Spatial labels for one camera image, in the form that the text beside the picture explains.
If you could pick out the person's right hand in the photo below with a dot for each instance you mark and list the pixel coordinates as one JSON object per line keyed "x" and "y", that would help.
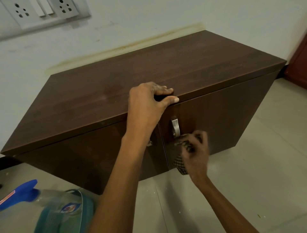
{"x": 196, "y": 160}

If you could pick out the person's left hand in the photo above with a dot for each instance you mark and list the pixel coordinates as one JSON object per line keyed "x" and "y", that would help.
{"x": 142, "y": 108}

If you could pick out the person's left thumb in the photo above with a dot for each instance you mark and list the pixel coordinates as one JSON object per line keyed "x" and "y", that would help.
{"x": 169, "y": 101}

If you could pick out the person's right fingers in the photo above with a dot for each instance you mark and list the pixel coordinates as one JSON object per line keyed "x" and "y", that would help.
{"x": 196, "y": 141}

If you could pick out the checkered brown cleaning cloth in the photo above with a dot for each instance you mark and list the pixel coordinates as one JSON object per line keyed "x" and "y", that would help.
{"x": 178, "y": 164}

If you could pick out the person's right forearm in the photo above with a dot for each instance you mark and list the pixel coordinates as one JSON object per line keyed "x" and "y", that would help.
{"x": 223, "y": 208}

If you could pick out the person's left forearm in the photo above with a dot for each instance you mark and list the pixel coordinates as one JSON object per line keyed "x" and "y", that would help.
{"x": 120, "y": 187}

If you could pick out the dark brown wooden cabinet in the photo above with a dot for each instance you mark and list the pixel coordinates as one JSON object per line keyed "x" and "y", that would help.
{"x": 168, "y": 62}

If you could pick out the brown cabinet door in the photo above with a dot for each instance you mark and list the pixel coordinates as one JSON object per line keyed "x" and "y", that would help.
{"x": 84, "y": 158}
{"x": 227, "y": 117}

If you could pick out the reddish brown wooden furniture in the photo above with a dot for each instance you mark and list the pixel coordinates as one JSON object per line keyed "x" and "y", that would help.
{"x": 298, "y": 64}

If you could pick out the blue trigger spray bottle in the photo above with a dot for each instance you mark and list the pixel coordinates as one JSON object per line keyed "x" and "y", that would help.
{"x": 60, "y": 213}

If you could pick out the white wall socket switchboard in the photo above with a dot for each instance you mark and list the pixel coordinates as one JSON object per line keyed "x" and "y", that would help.
{"x": 36, "y": 13}

